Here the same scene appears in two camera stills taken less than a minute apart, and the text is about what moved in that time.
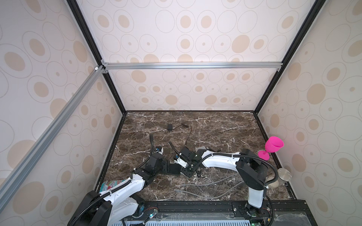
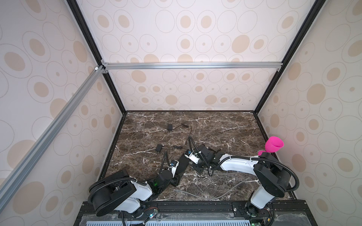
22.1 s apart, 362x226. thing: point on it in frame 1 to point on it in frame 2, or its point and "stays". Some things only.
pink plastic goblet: x=273 y=144 stays
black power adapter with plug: x=178 y=155 to x=159 y=147
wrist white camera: x=161 y=152 to x=173 y=165
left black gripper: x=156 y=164 to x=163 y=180
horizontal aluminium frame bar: x=259 y=66 stays
